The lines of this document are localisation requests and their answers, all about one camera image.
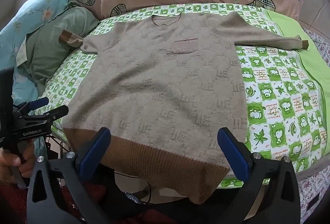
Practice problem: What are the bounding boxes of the beige knit sweater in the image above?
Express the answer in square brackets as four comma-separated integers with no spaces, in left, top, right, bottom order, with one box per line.
[59,12,309,205]

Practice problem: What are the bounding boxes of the small floral bed sheet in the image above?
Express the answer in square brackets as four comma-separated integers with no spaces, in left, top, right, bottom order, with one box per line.
[296,28,330,214]

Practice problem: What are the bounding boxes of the person's left hand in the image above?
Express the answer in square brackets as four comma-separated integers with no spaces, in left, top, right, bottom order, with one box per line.
[0,140,35,184]

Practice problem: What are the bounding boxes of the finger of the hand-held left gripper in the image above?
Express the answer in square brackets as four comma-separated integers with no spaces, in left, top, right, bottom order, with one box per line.
[28,97,49,111]
[44,106,70,121]

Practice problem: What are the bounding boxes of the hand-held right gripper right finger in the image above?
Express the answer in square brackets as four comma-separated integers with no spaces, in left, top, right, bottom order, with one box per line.
[217,127,302,224]

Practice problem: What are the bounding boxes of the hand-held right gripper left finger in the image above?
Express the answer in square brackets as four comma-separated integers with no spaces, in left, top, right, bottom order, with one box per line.
[27,127,112,224]

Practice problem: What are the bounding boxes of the sage green pillow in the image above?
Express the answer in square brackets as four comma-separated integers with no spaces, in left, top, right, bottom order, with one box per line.
[17,2,101,90]

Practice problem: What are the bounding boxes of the teal floral quilt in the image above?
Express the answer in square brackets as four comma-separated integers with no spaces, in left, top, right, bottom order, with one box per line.
[0,0,83,111]

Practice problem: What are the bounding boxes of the green printed blanket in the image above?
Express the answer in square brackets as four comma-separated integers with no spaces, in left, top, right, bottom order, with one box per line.
[35,2,330,188]

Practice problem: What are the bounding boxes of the red garment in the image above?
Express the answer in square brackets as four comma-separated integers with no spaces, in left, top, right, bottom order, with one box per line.
[0,180,109,224]

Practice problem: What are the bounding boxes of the black cable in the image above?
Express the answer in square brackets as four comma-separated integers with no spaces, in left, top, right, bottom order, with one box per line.
[113,171,153,205]

